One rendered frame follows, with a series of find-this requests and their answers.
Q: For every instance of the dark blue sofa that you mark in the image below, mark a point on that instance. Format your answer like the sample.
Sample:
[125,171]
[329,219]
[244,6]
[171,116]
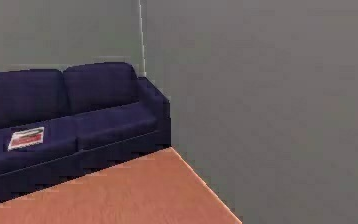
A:
[113,123]

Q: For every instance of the red and white book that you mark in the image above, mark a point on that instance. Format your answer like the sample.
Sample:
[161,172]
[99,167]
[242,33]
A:
[26,138]

